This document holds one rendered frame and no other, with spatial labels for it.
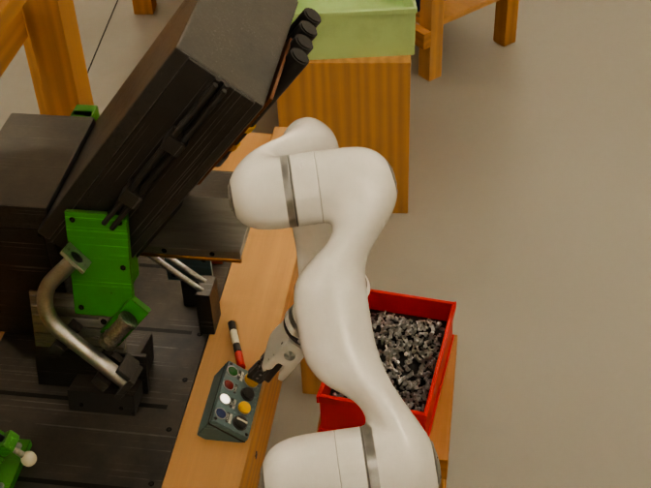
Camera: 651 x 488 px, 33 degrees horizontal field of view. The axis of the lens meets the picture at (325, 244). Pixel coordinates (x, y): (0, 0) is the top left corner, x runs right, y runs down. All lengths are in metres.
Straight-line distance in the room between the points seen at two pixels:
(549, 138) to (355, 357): 3.00
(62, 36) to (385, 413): 1.55
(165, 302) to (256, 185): 0.90
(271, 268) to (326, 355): 0.97
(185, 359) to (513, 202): 2.05
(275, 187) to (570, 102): 3.19
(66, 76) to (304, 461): 1.57
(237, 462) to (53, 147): 0.72
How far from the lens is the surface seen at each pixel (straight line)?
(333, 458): 1.43
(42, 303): 2.09
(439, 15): 4.55
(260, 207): 1.49
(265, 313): 2.30
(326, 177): 1.49
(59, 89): 2.82
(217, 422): 2.05
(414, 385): 2.17
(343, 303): 1.46
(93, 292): 2.08
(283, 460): 1.44
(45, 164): 2.21
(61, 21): 2.71
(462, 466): 3.18
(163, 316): 2.33
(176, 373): 2.21
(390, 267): 3.74
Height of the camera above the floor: 2.49
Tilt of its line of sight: 40 degrees down
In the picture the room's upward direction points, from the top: 2 degrees counter-clockwise
